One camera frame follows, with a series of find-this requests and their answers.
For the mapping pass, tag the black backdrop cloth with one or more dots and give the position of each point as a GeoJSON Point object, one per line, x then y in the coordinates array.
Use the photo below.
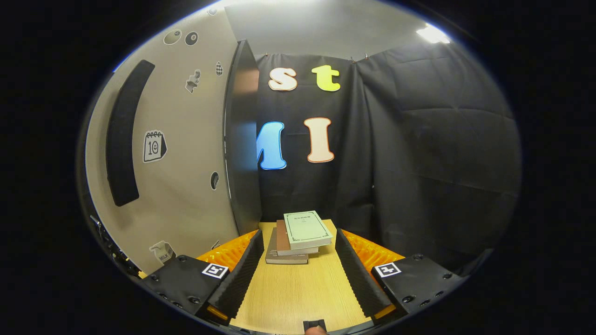
{"type": "Point", "coordinates": [419, 139]}

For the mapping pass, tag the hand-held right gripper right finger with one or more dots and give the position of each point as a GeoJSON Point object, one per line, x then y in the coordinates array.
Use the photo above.
{"type": "Point", "coordinates": [358, 279]}

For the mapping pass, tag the narrow ceiling light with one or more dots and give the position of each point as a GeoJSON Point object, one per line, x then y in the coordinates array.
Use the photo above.
{"type": "Point", "coordinates": [433, 33]}

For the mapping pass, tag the green book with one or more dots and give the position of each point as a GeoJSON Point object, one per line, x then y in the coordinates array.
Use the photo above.
{"type": "Point", "coordinates": [306, 229]}

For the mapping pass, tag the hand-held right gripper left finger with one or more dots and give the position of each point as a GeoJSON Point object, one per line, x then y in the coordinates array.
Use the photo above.
{"type": "Point", "coordinates": [242, 279]}

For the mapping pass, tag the grey cabinet door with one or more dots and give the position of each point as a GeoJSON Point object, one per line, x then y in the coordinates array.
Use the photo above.
{"type": "Point", "coordinates": [186, 177]}

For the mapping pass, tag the dark brown book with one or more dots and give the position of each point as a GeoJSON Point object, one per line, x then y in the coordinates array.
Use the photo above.
{"type": "Point", "coordinates": [274, 256]}

